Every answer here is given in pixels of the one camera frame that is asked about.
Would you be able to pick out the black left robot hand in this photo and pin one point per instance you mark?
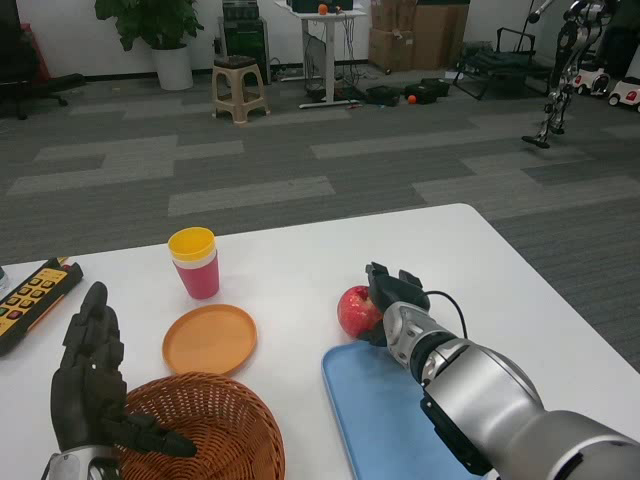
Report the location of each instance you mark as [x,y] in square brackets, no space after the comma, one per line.
[85,400]

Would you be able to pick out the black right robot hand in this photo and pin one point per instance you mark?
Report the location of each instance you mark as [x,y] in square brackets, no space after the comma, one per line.
[397,292]

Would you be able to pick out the red apple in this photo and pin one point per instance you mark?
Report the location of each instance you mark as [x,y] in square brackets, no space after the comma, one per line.
[355,315]

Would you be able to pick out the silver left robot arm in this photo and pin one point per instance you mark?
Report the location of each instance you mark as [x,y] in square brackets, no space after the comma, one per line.
[70,465]

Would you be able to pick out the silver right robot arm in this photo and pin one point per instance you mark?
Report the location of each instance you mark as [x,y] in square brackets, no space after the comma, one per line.
[490,385]

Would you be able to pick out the yellow black remote controller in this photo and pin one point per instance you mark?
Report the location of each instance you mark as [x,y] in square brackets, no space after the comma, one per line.
[30,300]

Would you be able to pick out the blue plastic tray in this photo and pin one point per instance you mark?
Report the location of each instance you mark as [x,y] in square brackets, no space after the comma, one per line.
[375,410]

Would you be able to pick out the orange plastic plate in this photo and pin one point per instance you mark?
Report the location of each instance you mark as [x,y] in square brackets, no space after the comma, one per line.
[210,340]

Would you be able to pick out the brown wicker basket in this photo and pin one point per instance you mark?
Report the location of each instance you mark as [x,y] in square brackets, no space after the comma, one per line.
[230,435]

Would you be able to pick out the pink plastic cup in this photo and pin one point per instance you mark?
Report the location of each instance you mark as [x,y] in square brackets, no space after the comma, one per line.
[197,282]

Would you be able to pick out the white plastic cup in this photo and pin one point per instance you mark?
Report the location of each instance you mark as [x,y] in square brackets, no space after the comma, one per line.
[210,261]

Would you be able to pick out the yellow plastic cup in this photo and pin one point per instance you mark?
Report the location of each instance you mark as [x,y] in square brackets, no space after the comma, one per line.
[192,242]

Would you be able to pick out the small orange ball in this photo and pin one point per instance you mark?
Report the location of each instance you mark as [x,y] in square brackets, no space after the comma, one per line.
[412,99]
[323,8]

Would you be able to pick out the black equipment bag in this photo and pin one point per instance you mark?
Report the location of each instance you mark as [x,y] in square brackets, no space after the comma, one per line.
[427,91]
[382,96]

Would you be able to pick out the taped brown cardboard box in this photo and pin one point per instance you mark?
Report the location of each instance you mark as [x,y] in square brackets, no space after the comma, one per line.
[390,52]

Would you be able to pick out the white power strip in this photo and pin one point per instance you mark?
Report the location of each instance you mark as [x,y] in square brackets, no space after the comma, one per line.
[290,76]

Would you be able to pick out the white standing desk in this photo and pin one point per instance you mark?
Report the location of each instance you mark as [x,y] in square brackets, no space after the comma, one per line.
[327,60]

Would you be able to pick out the silver humanoid robot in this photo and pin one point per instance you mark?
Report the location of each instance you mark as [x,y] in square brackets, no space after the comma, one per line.
[560,100]

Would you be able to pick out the black folding chair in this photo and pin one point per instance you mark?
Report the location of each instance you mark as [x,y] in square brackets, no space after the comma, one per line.
[495,60]

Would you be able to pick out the large brown cardboard box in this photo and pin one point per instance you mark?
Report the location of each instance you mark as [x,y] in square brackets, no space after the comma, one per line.
[440,37]

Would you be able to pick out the beige plastic stool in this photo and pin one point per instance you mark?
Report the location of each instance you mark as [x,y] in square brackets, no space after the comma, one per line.
[235,62]

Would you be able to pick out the white toy car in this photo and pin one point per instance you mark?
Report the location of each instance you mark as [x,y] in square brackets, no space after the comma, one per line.
[590,80]
[627,95]

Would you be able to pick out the black computer tower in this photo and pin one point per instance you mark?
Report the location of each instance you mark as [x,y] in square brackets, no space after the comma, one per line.
[245,35]

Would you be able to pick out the potted plant white pot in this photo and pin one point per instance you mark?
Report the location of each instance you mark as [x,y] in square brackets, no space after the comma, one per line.
[172,70]

